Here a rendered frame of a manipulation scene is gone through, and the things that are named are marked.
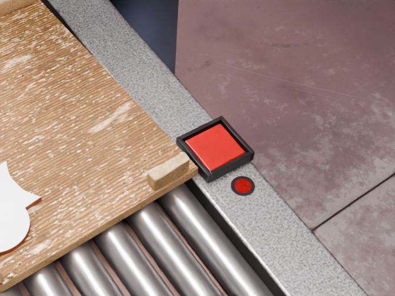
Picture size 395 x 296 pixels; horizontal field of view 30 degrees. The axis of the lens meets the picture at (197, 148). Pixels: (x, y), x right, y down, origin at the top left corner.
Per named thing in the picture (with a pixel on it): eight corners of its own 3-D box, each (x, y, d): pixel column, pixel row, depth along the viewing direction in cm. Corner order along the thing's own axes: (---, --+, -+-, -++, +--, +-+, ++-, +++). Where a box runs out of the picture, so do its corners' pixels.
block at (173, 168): (183, 162, 96) (183, 149, 94) (191, 171, 95) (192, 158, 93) (146, 184, 93) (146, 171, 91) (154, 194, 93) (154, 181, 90)
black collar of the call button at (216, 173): (221, 123, 103) (221, 114, 102) (253, 160, 99) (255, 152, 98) (175, 145, 100) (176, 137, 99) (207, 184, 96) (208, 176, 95)
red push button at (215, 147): (219, 128, 102) (220, 122, 101) (245, 158, 99) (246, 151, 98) (183, 147, 100) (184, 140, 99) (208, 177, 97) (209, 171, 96)
